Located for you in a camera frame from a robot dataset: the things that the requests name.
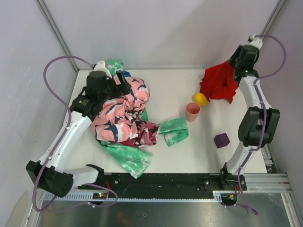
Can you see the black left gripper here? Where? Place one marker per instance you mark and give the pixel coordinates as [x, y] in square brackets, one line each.
[121, 82]

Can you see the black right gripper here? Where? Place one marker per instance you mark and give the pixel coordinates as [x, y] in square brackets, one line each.
[236, 60]

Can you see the red cloth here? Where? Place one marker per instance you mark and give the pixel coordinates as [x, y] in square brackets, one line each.
[218, 83]

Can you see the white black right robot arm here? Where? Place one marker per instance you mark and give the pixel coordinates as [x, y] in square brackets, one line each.
[259, 123]

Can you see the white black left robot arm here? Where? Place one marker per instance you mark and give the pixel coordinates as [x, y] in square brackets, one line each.
[49, 172]

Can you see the blue cloth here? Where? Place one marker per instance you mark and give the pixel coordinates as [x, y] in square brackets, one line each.
[126, 74]

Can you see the pink shark print cloth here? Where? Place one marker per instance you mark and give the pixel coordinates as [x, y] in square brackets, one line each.
[116, 121]

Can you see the magenta floral print cloth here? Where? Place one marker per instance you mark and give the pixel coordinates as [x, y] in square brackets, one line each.
[147, 132]

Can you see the green white tie-dye cloth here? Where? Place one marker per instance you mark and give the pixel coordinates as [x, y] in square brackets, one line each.
[132, 159]

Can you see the yellow lemon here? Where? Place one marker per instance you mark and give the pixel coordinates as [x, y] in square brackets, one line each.
[200, 99]

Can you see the pink plastic cup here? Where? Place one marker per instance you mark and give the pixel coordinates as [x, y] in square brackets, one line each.
[192, 111]

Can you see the purple cube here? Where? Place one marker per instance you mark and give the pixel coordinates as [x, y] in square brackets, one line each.
[221, 140]

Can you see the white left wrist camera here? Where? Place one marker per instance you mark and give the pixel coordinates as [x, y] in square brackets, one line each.
[101, 66]

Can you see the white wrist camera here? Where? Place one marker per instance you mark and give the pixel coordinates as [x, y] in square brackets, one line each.
[101, 66]
[255, 41]

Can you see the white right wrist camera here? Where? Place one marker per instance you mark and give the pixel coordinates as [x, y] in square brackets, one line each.
[255, 41]

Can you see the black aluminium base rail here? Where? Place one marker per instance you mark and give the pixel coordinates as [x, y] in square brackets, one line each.
[178, 187]

